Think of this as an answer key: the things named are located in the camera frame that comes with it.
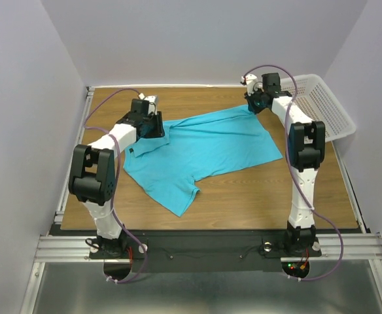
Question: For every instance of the left aluminium frame rail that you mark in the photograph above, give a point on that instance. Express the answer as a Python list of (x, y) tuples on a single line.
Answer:
[(60, 209)]

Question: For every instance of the turquoise t shirt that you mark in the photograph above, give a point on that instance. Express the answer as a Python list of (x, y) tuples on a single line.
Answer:
[(194, 148)]

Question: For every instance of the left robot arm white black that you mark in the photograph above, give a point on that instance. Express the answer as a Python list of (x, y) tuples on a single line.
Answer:
[(95, 169)]

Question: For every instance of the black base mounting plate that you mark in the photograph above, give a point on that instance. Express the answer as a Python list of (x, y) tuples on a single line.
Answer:
[(205, 251)]

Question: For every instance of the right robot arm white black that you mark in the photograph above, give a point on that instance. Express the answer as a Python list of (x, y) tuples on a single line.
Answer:
[(304, 153)]

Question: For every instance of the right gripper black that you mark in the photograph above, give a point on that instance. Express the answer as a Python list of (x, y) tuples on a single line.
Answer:
[(253, 105)]

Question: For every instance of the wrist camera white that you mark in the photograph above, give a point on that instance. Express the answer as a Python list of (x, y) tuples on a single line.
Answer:
[(252, 84), (153, 102)]

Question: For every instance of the white plastic basket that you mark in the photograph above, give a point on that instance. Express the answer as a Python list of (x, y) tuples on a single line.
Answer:
[(318, 102)]

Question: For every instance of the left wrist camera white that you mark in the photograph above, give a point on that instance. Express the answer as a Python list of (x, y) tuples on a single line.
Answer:
[(153, 102)]

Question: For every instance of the aluminium frame rail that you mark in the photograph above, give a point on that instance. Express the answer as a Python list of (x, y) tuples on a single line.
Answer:
[(351, 192), (60, 209), (356, 247)]

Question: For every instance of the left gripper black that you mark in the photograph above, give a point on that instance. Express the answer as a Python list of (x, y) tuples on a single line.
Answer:
[(156, 125)]

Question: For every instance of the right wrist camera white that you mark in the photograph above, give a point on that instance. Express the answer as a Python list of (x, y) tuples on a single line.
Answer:
[(252, 84)]

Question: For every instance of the right aluminium frame rail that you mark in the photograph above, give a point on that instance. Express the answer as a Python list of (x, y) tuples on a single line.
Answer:
[(351, 192)]

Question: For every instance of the front aluminium frame rail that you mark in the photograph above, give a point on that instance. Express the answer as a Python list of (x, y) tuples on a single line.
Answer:
[(356, 247)]

